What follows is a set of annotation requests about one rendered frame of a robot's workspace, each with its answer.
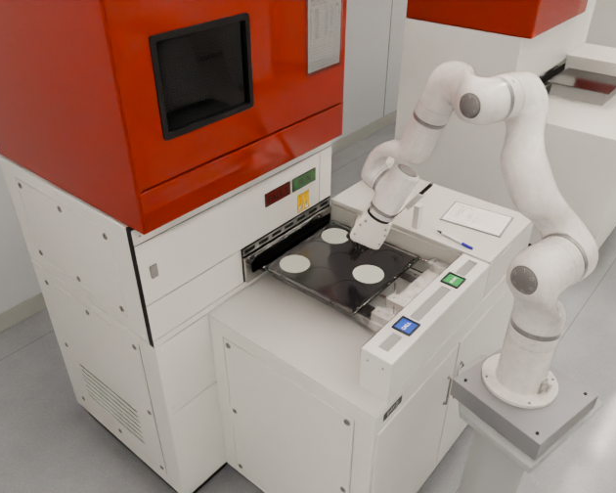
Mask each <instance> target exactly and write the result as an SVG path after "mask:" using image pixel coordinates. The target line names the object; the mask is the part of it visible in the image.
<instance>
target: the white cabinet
mask: <svg viewBox="0 0 616 493"><path fill-rule="evenodd" d="M513 302H514V297H513V295H512V293H511V291H510V289H509V287H508V285H507V283H506V274H505V275H504V276H503V277H502V278H501V279H500V281H499V282H498V283H497V284H496V285H495V286H494V287H493V288H492V289H491V290H490V291H489V292H488V294H487V295H486V296H485V297H484V298H483V301H482V302H481V303H480V304H479V305H478V306H477V307H476V308H475V309H474V311H473V312H472V313H471V314H470V315H469V316H468V317H467V318H466V319H465V320H464V321H463V323H462V324H461V325H460V326H459V327H458V328H457V329H456V330H455V331H454V332H453V333H452V335H451V336H450V337H449V338H448V339H447V340H446V341H445V342H444V343H443V344H442V345H441V347H440V348H439V349H438V350H437V351H436V352H435V353H434V354H433V355H432V356H431V357H430V359H429V360H428V361H427V362H426V363H425V364H424V365H423V366H422V367H421V368H420V369H419V370H418V372H417V373H416V374H415V375H414V376H413V377H412V378H411V379H410V380H409V381H408V383H407V384H406V385H405V386H404V387H403V388H402V389H401V390H400V391H399V392H398V393H397V394H396V396H395V397H394V398H393V399H392V400H391V401H390V402H389V403H388V404H387V405H386V406H385V408H384V409H383V410H382V411H381V412H380V413H379V414H378V415H377V416H376V417H375V418H373V417H371V416H369V415H368V414H366V413H365V412H363V411H361V410H360V409H358V408H357V407H355V406H353V405H352V404H350V403H349V402H347V401H345V400H344V399H342V398H340V397H339V396H337V395H336V394H334V393H332V392H331V391H329V390H328V389H326V388H324V387H323V386H321V385H320V384H318V383H316V382H315V381H313V380H311V379H309V378H308V377H306V376H304V375H303V374H301V373H300V372H298V371H296V370H295V369H293V368H292V367H291V366H289V365H288V364H286V363H285V362H283V361H281V360H280V359H278V358H277V357H275V356H273V355H272V354H270V353H268V352H267V351H265V350H264V349H262V348H260V347H259V346H257V345H256V344H254V343H252V342H251V341H249V340H248V339H246V338H244V337H243V336H241V335H239V334H237V333H236V332H234V331H233V330H231V329H229V328H228V327H226V326H224V325H223V324H221V323H220V322H218V321H216V320H215V319H213V318H212V317H210V316H208V318H209V326H210V333H211V341H212V349H213V357H214V365H215V373H216V380H217V388H218V396H219V404H220V412H221V420H222V427H223V435H224V443H225V451H226V459H227V463H228V464H229V465H231V466H232V467H233V468H234V469H235V470H236V471H238V472H239V473H240V474H241V475H243V476H244V477H245V478H246V479H248V480H249V481H250V482H251V483H253V484H254V485H255V486H256V487H257V488H259V489H260V490H261V491H262V492H264V493H417V492H418V491H419V489H420V488H421V487H422V485H423V484H424V483H425V481H426V480H427V479H428V477H429V476H430V475H431V473H432V472H433V471H434V469H435V468H436V467H437V465H438V464H439V463H440V461H441V460H442V459H443V457H444V456H445V455H446V453H447V452H448V450H449V449H450V448H451V446H452V445H453V444H454V442H455V441H456V440H457V438H458V437H459V436H460V434H461V433H462V431H463V430H464V429H465V427H466V426H467V425H468V424H467V423H466V422H465V421H464V420H462V419H461V418H460V412H459V401H458V400H457V399H456V398H454V397H453V396H452V395H451V394H450V392H451V387H452V382H453V379H454V378H455V377H457V376H458V370H459V369H461V368H462V367H464V366H465V365H466V364H468V363H469V362H471V361H472V360H474V359H475V358H477V357H478V356H480V355H491V354H492V353H494V352H496V351H497V350H499V349H500V348H502V347H503V343H504V339H505V335H506V329H507V325H508V321H509V317H510V313H511V309H512V305H513Z"/></svg>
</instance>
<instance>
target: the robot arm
mask: <svg viewBox="0 0 616 493"><path fill-rule="evenodd" d="M453 111H455V113H456V115H457V117H458V118H459V119H460V120H462V121H464V122H467V123H470V124H475V125H488V124H493V123H496V122H500V121H503V120H504V121H505V123H506V139H505V143H504V146H503V149H502V152H501V157H500V164H501V170H502V174H503V176H504V179H505V182H506V187H507V190H508V193H509V195H510V197H511V199H512V201H513V203H514V205H515V206H516V208H517V209H518V211H519V212H520V213H521V214H523V215H524V216H525V217H527V218H528V219H529V220H531V221H532V222H533V223H534V225H535V226H536V227H537V229H538V230H539V232H540V234H541V237H542V240H541V241H539V242H537V243H535V244H532V245H530V246H528V247H527V248H525V249H523V250H522V251H520V252H519V253H518V254H517V255H516V256H515V257H514V258H513V259H512V260H511V262H510V264H509V266H508V269H507V272H506V283H507V285H508V287H509V289H510V291H511V293H512V295H513V297H514V307H513V310H512V314H511V318H510V321H509V324H508V328H507V332H506V338H505V341H504V345H503V348H502V352H501V353H500V354H496V355H493V356H491V357H489V358H488V359H487V360H486V361H485V362H484V364H483V366H482V370H481V378H482V380H483V382H484V384H485V386H486V387H487V388H488V389H489V390H490V391H491V392H492V393H493V394H494V395H495V396H496V397H498V398H499V399H501V400H503V401H504V402H505V403H508V404H510V405H513V406H516V407H520V408H526V409H537V408H543V407H546V406H548V405H549V404H550V403H552V402H553V401H554V399H555V398H556V395H557V392H558V383H557V380H556V378H555V376H554V375H553V373H552V372H551V371H550V366H551V363H552V360H553V357H554V354H555V352H556V349H557V347H558V344H559V341H560V338H561V335H562V332H563V330H564V327H565V323H566V319H567V313H566V309H565V307H564V305H563V304H562V302H561V301H560V300H559V297H560V296H561V294H562V293H563V292H564V291H565V290H566V289H568V288H570V287H571V286H573V285H575V284H576V283H578V282H580V281H582V280H583V279H585V278H587V277H588V276H589V275H590V274H591V273H592V271H593V270H594V268H595V267H596V265H597V262H598V249H597V245H596V243H595V240H594V237H593V236H592V234H591V232H590V231H589V229H588V228H587V227H586V225H585V224H584V223H583V222H582V220H581V219H580V218H579V217H578V215H577V214H576V213H575V212H574V211H573V210H572V208H571V207H570V206H569V205H568V203H567V202H566V201H565V200H564V198H563V197H562V195H561V193H560V192H559V191H558V188H557V186H556V183H555V181H554V178H553V174H552V171H551V168H550V162H549V159H548V156H547V152H546V145H545V129H546V123H547V117H548V112H549V98H548V94H547V90H546V87H545V85H544V83H543V82H542V80H541V79H540V78H539V77H538V76H537V75H535V74H534V73H532V72H528V71H512V72H507V73H502V74H498V75H493V76H489V77H479V76H476V75H475V70H474V68H473V67H472V66H471V65H469V64H467V63H464V62H455V61H452V62H446V63H443V64H441V65H440V66H438V67H437V68H436V69H435V70H434V71H433V72H432V73H431V74H430V75H429V77H428V79H427V81H426V83H425V86H424V88H423V90H422V92H421V94H420V97H419V99H418V102H417V105H416V107H415V109H414V111H413V113H412V116H411V118H410V120H409V123H408V125H407V127H406V130H405V132H404V134H403V136H402V138H401V139H395V140H390V141H387V142H384V143H382V144H380V145H378V146H377V147H375V148H374V149H373V150H372V151H371V153H370V154H369V156H368V158H367V160H366V162H365V164H364V167H363V169H362V173H361V177H362V180H363V181H364V182H365V183H366V184H367V185H368V186H369V187H370V188H372V189H373V190H374V197H373V199H372V201H371V202H370V203H369V205H368V207H367V208H366V209H365V210H364V211H363V212H362V213H361V214H360V215H359V217H358V218H357V219H356V221H355V222H354V224H353V225H352V227H351V229H350V232H349V233H347V234H346V238H347V239H348V240H350V241H351V242H352V244H353V247H352V249H351V250H350V252H349V255H350V259H351V260H352V259H353V260H354V261H355V260H356V258H359V256H360V255H361V253H362V252H364V251H365V250H369V249H372V250H378V249H379V248H380V247H381V245H382V244H383V242H384V240H385V238H386V236H387V234H388V232H389V230H390V228H391V225H392V221H393V219H394V218H395V216H396V215H397V213H398V211H399V210H400V208H401V207H402V205H403V204H404V202H405V201H406V199H407V198H408V196H409V195H410V193H411V192H412V190H413V188H414V187H415V185H416V184H417V182H418V180H419V177H418V174H417V173H416V172H415V171H414V170H413V169H411V168H410V167H409V166H407V165H405V164H403V163H394V164H393V166H392V167H391V169H389V168H388V167H387V166H386V164H385V163H386V160H387V158H388V157H396V158H398V159H401V160H403V161H406V162H408V163H412V164H422V163H424V162H426V161H427V159H428V158H429V156H430V154H431V153H432V151H433V149H434V147H435V145H436V143H437V141H438V139H439V137H440V135H441V134H442V132H443V130H444V128H445V126H446V124H447V122H448V120H449V118H450V116H451V114H452V112H453ZM359 244H361V245H360V246H359Z"/></svg>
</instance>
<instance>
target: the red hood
mask: <svg viewBox="0 0 616 493"><path fill-rule="evenodd" d="M346 5H347V0H0V155H2V156H3V157H6V158H8V159H10V160H11V161H13V162H15V163H17V164H18V165H20V166H22V167H24V168H26V169H27V170H29V171H31V172H33V173H35V174H36V175H38V176H40V177H42V178H43V179H45V180H47V181H49V182H51V183H52V184H54V185H56V186H58V187H59V188H61V189H63V190H65V191H67V192H68V193H70V194H72V195H74V196H75V197H77V198H79V199H81V200H83V201H84V202H87V203H89V204H90V205H92V206H94V207H96V208H98V209H99V210H100V211H102V212H104V213H105V214H107V215H109V216H111V217H113V218H114V219H116V220H118V221H120V222H121V223H123V224H125V225H127V226H129V227H130V228H132V229H134V230H136V231H138V232H139V233H141V234H143V235H146V234H148V233H149V232H151V231H153V230H155V229H157V228H159V227H161V226H163V225H165V224H167V223H169V222H171V221H173V220H175V219H177V218H179V217H181V216H183V215H185V214H186V213H188V212H190V211H192V210H194V209H196V208H198V207H200V206H202V205H204V204H206V203H208V202H211V201H213V200H215V199H217V198H219V197H221V196H223V195H225V194H227V193H229V192H231V191H233V190H235V189H236V188H238V187H240V186H242V185H244V184H246V183H248V182H250V181H252V180H254V179H256V178H257V177H259V176H261V175H263V174H265V173H267V172H269V171H271V170H273V169H275V168H277V167H279V166H281V165H283V164H285V163H287V162H289V161H291V160H293V159H295V158H297V157H300V156H302V155H304V154H306V153H308V152H310V151H312V150H314V149H316V148H318V147H320V146H322V145H323V144H325V143H327V142H328V141H330V140H332V139H334V138H336V137H338V136H340V135H342V118H343V90H344V62H345V33H346Z"/></svg>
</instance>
